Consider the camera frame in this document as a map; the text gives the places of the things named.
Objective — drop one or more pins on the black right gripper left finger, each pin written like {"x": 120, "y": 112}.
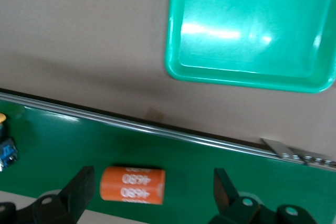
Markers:
{"x": 78, "y": 192}

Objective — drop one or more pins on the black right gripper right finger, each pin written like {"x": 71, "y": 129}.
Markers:
{"x": 224, "y": 195}

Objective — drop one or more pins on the orange cylinder printed 4680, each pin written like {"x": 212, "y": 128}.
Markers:
{"x": 118, "y": 184}

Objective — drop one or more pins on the yellow mushroom push button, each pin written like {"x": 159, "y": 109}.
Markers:
{"x": 6, "y": 150}

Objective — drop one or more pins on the green conveyor belt unit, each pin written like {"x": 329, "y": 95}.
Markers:
{"x": 183, "y": 161}

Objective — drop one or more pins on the green plastic tray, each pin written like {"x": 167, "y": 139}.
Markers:
{"x": 249, "y": 24}

